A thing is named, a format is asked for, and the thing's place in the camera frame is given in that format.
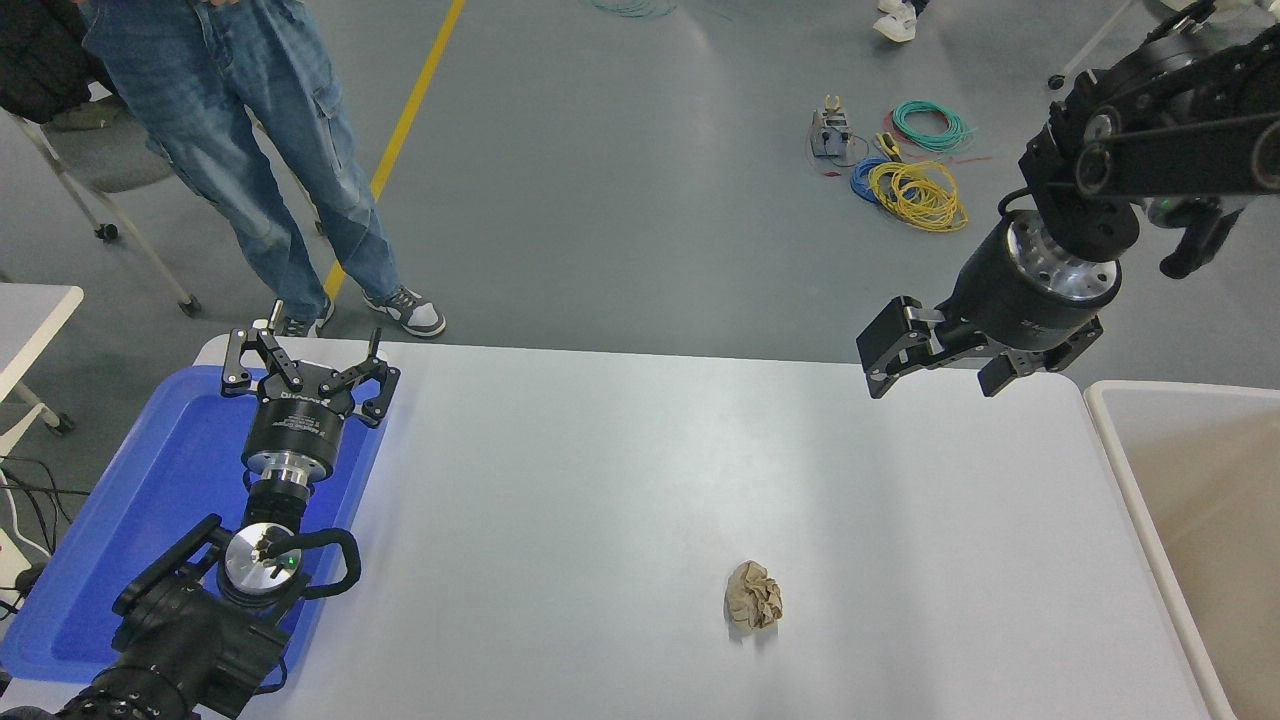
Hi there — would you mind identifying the white side table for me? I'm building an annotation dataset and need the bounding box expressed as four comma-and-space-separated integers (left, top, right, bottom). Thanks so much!
0, 283, 85, 437

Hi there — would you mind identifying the blue plastic tray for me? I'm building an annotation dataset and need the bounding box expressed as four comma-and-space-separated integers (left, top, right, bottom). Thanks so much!
0, 365, 389, 684

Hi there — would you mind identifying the black bag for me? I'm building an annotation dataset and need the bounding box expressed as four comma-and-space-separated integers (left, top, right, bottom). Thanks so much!
0, 0, 107, 125

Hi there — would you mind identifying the small grey device box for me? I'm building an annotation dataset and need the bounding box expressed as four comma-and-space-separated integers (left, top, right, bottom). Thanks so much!
810, 95, 857, 159

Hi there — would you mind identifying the black cables bundle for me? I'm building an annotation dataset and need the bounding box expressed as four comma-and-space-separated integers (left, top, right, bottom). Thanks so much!
0, 455, 91, 621

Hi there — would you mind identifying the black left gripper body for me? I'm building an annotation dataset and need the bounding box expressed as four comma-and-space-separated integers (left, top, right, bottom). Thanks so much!
243, 375, 354, 471

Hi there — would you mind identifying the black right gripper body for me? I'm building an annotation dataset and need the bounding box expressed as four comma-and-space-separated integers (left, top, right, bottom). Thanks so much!
935, 220, 1101, 369

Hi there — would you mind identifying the large pale bin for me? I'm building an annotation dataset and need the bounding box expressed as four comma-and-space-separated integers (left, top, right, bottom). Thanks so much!
1084, 380, 1280, 720

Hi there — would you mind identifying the white power strip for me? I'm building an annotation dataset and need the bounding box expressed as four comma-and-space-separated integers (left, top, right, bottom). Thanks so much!
0, 530, 37, 593

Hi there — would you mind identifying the blue cable coil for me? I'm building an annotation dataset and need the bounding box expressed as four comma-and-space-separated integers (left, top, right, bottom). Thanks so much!
850, 156, 916, 206

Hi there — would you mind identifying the person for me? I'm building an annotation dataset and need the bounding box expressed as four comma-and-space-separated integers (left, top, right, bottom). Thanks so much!
873, 0, 931, 43
75, 0, 448, 339

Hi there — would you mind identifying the tan paper ball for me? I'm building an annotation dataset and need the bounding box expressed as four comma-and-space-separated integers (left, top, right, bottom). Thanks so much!
725, 560, 784, 631

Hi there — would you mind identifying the white-legged wheeled chair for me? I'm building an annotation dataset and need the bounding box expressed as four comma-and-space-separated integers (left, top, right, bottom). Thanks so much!
1047, 0, 1280, 91

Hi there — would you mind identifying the yellow cable coil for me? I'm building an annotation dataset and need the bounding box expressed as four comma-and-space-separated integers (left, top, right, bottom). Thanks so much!
868, 160, 969, 233

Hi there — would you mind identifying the green cable coil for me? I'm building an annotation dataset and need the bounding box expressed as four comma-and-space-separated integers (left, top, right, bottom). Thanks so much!
890, 100, 976, 154

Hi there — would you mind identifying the grey seat white-legged chair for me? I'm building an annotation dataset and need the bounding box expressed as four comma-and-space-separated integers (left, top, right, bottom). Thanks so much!
0, 95, 203, 318

